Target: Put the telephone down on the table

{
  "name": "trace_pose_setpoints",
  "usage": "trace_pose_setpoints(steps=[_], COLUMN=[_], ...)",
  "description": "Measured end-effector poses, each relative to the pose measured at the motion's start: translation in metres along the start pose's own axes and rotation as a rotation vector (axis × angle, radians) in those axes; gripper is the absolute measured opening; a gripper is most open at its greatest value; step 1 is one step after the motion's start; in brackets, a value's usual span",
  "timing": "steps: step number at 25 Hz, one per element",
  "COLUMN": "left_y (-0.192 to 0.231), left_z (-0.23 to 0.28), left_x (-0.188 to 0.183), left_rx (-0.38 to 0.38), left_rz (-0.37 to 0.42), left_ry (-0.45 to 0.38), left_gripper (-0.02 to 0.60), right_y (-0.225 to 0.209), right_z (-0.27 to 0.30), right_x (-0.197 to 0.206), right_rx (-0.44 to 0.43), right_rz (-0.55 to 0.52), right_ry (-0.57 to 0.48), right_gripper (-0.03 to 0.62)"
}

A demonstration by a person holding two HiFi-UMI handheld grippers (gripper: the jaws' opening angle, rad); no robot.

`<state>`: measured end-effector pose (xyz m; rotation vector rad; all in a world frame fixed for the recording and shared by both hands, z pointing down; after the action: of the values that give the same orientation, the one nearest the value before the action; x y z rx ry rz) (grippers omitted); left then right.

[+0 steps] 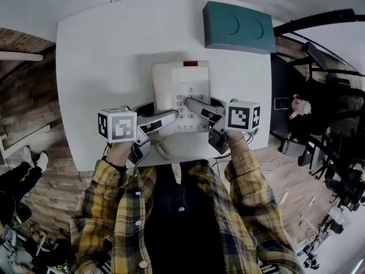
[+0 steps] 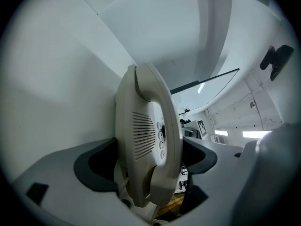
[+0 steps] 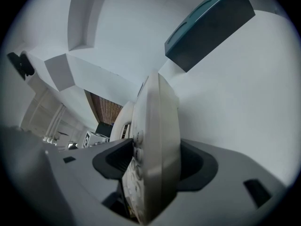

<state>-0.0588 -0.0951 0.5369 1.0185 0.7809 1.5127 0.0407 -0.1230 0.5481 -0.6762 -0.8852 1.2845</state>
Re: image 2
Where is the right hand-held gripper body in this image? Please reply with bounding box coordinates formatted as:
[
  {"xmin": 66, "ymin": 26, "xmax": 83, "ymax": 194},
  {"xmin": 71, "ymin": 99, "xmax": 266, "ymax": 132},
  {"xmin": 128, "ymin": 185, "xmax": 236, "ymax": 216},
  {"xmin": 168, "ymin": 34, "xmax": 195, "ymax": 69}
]
[{"xmin": 187, "ymin": 118, "xmax": 208, "ymax": 141}]

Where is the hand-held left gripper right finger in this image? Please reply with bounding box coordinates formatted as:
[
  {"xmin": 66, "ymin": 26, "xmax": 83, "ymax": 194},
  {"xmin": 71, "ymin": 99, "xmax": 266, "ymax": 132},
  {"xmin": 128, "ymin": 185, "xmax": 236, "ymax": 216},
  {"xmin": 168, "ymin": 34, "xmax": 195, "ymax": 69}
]
[{"xmin": 180, "ymin": 137, "xmax": 244, "ymax": 226}]

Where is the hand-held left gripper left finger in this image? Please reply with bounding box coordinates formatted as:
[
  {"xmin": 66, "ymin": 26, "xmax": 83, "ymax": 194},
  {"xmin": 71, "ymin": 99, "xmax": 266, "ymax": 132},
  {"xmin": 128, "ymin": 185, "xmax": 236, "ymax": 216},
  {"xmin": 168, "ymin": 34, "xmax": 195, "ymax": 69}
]
[{"xmin": 11, "ymin": 137, "xmax": 152, "ymax": 226}]

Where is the white desk telephone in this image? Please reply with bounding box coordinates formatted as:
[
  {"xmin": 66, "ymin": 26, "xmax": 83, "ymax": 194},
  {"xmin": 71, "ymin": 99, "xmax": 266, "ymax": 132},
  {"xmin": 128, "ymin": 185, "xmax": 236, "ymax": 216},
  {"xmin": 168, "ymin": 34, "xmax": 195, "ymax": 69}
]
[{"xmin": 114, "ymin": 62, "xmax": 184, "ymax": 223}]

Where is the person's yellow plaid shirt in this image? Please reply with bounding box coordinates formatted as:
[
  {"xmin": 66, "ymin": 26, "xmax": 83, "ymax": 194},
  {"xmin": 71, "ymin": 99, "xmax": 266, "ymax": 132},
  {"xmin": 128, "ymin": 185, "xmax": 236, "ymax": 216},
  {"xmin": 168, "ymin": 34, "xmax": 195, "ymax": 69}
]
[{"xmin": 164, "ymin": 193, "xmax": 188, "ymax": 221}]

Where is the black wall-mounted device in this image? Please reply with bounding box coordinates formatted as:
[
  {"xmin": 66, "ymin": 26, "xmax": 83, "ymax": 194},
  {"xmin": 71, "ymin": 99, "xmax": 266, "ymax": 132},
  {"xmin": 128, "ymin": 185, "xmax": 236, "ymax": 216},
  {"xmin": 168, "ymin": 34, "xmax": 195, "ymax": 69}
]
[{"xmin": 259, "ymin": 44, "xmax": 294, "ymax": 82}]

